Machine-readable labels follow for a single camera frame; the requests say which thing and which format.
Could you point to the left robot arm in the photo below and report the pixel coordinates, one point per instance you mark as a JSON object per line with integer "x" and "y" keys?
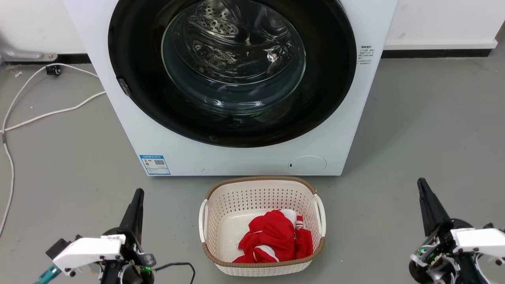
{"x": 110, "y": 276}

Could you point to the red and white garment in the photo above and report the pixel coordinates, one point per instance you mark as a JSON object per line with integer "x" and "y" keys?
{"x": 274, "y": 236}

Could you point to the round white filter cover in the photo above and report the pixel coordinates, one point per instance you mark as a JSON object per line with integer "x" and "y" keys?
{"x": 307, "y": 165}

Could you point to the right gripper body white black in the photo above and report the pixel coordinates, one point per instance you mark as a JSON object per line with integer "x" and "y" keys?
{"x": 469, "y": 238}

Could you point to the blue energy label sticker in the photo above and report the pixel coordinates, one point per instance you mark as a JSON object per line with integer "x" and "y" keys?
{"x": 155, "y": 164}

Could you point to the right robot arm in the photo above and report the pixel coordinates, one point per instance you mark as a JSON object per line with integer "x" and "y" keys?
{"x": 471, "y": 274}

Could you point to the cream perforated laundry basket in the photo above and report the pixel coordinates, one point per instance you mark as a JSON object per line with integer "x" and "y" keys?
{"x": 225, "y": 221}

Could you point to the small printed text sticker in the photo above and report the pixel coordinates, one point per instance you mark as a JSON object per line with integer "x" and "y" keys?
{"x": 365, "y": 54}

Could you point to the round black glass washer door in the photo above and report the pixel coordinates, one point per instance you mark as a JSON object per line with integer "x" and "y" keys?
{"x": 232, "y": 67}

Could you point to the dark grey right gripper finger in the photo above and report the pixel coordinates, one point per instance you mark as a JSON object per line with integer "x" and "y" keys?
{"x": 432, "y": 211}

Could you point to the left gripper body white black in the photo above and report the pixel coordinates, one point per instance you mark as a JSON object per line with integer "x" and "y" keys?
{"x": 88, "y": 250}

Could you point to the white front-load washing machine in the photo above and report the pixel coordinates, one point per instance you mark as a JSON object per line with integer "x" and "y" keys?
{"x": 244, "y": 159}

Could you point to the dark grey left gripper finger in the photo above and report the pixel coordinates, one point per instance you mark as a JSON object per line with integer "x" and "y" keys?
{"x": 134, "y": 215}

